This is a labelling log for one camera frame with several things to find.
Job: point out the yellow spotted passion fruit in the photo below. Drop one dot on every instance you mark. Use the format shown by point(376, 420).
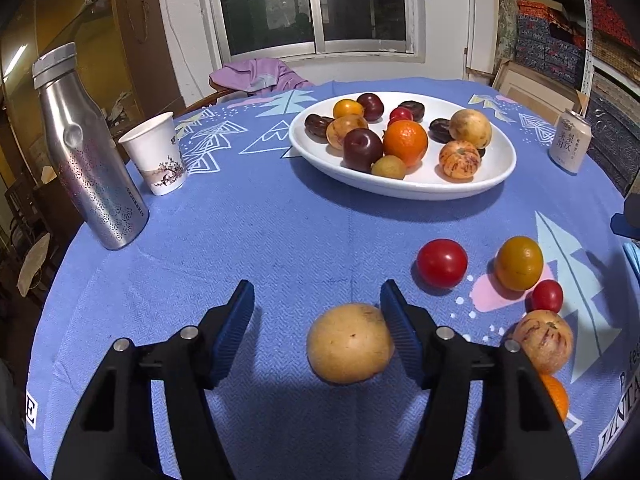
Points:
point(470, 127)

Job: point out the white metal shelf rack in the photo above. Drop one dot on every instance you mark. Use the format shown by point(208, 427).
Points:
point(586, 45)

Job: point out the dark red plum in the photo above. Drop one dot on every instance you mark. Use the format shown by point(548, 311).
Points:
point(362, 150)
point(371, 105)

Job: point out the purple cloth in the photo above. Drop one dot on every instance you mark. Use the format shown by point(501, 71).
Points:
point(255, 75)

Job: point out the small tan passion fruit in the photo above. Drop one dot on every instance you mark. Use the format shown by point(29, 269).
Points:
point(389, 167)

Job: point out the wooden chair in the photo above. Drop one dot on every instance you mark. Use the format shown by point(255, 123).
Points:
point(210, 97)

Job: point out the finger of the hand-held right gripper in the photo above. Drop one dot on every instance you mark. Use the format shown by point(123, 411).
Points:
point(629, 226)

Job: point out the floral patterned board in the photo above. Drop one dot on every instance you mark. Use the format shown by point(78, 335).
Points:
point(505, 15)

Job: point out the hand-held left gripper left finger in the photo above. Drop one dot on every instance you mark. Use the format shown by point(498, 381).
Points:
point(232, 330)

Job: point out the sliding glass window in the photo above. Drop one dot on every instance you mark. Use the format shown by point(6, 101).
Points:
point(280, 5)

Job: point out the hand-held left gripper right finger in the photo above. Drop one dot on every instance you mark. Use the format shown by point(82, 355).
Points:
point(402, 330)

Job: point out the stack of patterned boxes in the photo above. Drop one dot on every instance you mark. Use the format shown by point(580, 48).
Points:
point(545, 45)

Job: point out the stainless steel bottle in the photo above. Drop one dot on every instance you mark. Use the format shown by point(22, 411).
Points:
point(90, 175)

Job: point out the tall wooden cabinet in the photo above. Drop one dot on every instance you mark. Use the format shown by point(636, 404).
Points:
point(100, 35)

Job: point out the yellow-orange streaked pepino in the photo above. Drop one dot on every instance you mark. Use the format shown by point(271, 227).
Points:
point(342, 127)

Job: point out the white pole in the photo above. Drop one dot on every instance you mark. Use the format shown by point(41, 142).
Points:
point(470, 20)

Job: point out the white oval plate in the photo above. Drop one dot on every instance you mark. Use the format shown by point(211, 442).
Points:
point(425, 185)

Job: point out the tan streaked pepino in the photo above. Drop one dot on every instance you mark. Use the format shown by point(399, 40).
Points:
point(542, 341)

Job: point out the orange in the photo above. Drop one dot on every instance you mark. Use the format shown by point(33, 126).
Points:
point(406, 142)
point(556, 397)

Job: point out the white drink can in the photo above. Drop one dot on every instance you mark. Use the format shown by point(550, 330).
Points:
point(570, 142)

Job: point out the blue printed tablecloth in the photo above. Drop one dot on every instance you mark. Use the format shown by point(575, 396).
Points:
point(250, 240)

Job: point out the yellow-orange tomato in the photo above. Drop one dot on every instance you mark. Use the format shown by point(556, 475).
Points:
point(347, 108)
point(519, 262)

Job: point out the folding chair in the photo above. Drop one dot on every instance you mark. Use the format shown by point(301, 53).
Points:
point(35, 260)

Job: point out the leaning cardboard frames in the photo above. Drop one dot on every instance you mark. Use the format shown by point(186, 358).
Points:
point(530, 85)

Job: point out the tan oval passion fruit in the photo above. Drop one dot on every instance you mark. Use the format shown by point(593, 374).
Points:
point(350, 342)

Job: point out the blue face mask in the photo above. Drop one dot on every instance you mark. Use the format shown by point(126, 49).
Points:
point(634, 260)

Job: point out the small red cherry tomato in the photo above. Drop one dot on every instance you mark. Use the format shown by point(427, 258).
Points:
point(546, 296)
point(400, 114)

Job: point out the white paper cup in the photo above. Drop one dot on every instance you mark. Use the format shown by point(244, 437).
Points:
point(150, 150)

